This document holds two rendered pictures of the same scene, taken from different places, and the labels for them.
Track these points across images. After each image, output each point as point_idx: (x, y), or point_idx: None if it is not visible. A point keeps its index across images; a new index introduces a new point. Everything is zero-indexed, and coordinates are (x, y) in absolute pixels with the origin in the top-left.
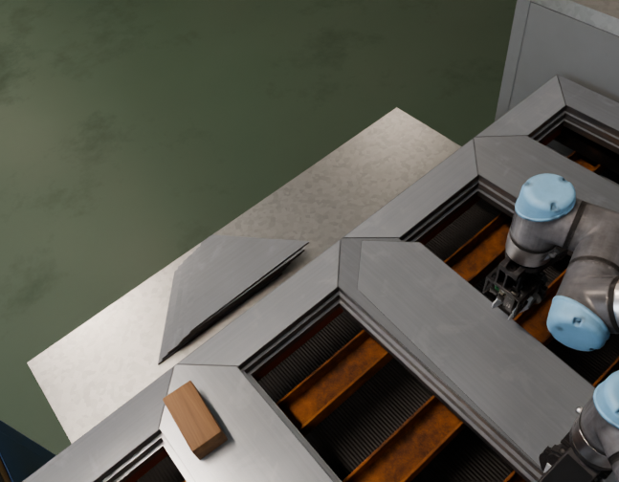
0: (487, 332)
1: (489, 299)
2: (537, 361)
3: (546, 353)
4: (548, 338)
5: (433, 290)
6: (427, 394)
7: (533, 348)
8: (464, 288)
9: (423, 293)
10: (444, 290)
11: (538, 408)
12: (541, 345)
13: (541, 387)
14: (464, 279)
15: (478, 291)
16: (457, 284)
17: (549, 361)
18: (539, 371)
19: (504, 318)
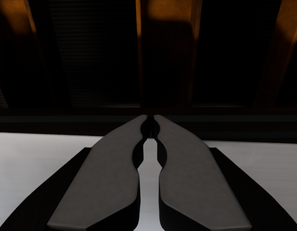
0: (150, 189)
1: (93, 135)
2: (266, 176)
3: (277, 152)
4: (202, 2)
5: (8, 189)
6: (126, 107)
7: (246, 162)
8: (34, 150)
9: (6, 202)
10: (18, 178)
11: None
12: (257, 147)
13: (292, 204)
14: (11, 134)
15: (58, 134)
16: (17, 152)
17: (289, 161)
18: (277, 187)
19: (154, 149)
